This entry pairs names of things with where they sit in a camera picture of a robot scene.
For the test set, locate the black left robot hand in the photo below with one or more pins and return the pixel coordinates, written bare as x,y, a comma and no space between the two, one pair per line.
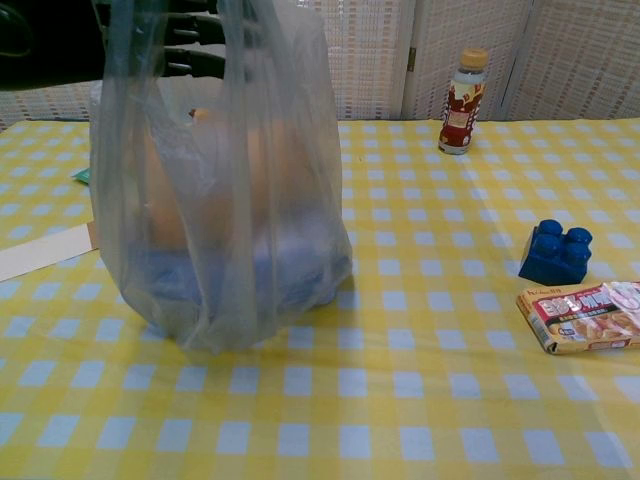
60,45

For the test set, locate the translucent plastic shopping bag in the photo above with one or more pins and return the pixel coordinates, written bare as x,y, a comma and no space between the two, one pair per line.
250,100

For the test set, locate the orange plush toy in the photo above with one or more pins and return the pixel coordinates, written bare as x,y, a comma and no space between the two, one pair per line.
170,215

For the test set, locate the blue white tissue pack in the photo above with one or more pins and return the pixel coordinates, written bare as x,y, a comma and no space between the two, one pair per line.
300,265

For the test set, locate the small green packet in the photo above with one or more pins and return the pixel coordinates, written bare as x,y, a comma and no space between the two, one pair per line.
81,175

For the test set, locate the white cardboard sheet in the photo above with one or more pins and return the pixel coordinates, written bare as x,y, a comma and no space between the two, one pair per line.
40,252

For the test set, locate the brass screen hinge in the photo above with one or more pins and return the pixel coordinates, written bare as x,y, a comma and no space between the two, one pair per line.
412,58

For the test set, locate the yellow-capped red label bottle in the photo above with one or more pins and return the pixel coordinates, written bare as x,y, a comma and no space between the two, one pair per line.
460,120

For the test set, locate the yellow white checkered tablecloth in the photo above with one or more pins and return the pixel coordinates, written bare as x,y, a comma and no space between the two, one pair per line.
350,400

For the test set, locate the white lattice folding screen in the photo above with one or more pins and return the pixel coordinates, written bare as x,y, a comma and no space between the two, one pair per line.
575,60

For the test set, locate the blue plastic building block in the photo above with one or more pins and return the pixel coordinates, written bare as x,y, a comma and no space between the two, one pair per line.
545,265

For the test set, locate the yellow red curry box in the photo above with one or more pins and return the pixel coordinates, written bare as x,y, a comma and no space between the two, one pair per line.
575,320

